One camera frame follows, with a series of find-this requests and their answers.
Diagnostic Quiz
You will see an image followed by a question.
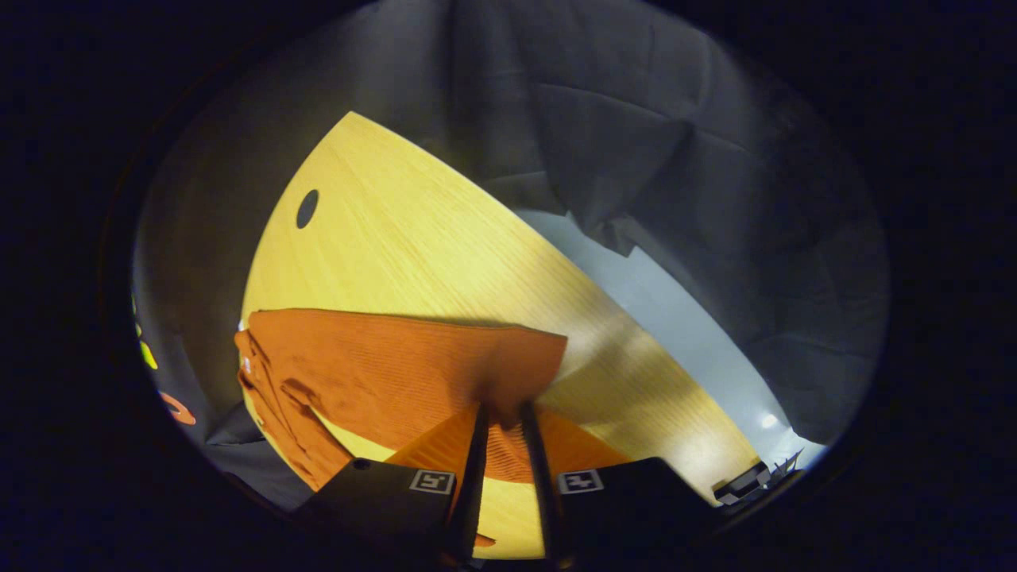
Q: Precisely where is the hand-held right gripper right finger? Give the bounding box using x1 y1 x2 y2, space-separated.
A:
519 401 720 569

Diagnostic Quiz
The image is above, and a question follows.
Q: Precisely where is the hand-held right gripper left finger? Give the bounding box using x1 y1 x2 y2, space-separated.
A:
294 401 491 566

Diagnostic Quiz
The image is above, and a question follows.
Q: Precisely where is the orange ribbed cardigan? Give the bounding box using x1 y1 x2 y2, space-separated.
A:
234 308 569 493

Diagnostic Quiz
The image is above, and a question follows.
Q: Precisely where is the black and white box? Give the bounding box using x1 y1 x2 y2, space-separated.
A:
713 451 805 506

